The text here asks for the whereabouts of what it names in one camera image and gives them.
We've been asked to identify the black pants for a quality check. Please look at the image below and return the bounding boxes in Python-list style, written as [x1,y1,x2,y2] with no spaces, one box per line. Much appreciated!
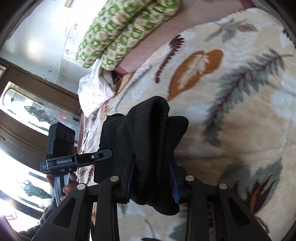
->
[94,96,189,215]

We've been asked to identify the person's left hand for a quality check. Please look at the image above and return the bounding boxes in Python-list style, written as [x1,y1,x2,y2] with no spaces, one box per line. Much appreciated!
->
[47,173,79,201]

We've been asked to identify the wooden framed glass window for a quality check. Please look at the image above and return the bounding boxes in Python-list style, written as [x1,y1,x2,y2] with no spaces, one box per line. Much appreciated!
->
[0,58,82,220]

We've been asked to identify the white patterned pillow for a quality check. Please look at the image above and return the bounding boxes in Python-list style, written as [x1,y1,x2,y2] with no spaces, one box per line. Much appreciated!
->
[77,59,115,118]

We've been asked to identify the leaf-patterned fleece blanket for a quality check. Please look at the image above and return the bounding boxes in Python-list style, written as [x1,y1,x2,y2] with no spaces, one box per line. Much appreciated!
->
[78,8,295,240]

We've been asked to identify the green patterned folded quilt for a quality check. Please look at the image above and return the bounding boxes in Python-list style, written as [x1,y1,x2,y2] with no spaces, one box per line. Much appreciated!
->
[75,1,180,71]

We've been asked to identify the pink bed mattress cover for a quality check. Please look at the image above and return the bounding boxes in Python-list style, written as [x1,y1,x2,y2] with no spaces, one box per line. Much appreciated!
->
[114,0,255,76]

